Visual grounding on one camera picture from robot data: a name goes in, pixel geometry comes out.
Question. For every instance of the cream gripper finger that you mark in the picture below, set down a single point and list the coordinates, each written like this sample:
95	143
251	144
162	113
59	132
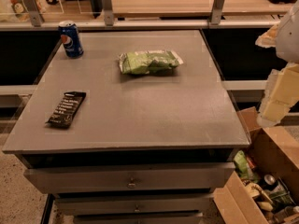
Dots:
268	39
280	95

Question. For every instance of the blue pepsi can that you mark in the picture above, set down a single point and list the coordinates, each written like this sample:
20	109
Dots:
70	39

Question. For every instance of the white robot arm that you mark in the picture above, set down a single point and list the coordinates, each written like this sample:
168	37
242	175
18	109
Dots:
287	41

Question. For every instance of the silver can in box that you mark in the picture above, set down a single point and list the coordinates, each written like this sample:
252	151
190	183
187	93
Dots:
269	180

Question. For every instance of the green jalapeno chip bag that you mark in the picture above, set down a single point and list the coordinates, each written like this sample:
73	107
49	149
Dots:
148	61

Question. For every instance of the orange snack bag background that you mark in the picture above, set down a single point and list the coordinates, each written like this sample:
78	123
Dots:
13	11

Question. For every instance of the cardboard box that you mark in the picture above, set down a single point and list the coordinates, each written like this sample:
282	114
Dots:
275	152

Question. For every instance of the middle grey drawer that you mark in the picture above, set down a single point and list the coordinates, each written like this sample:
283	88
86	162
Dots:
134	204

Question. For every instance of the grey drawer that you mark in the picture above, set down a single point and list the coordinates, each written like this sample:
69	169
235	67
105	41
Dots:
134	204
130	177
169	218

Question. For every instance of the grey drawer cabinet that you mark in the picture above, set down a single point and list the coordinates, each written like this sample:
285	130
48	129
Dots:
183	115

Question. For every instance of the top grey drawer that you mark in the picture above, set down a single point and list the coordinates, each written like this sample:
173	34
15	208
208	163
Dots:
130	177

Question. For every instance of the bottom grey drawer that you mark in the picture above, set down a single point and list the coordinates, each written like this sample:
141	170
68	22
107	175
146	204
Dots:
169	218

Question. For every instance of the black snack bar wrapper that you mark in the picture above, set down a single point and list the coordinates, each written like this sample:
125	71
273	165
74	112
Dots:
64	113

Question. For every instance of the right metal bracket post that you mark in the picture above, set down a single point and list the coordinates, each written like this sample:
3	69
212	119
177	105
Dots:
216	12

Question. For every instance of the metal bracket post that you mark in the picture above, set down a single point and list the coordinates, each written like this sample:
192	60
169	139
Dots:
216	12
108	12
34	13

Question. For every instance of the middle metal bracket post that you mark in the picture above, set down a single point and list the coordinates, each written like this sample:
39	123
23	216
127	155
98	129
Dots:
108	12

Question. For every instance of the left metal bracket post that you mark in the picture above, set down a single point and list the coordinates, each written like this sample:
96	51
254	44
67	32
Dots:
34	13

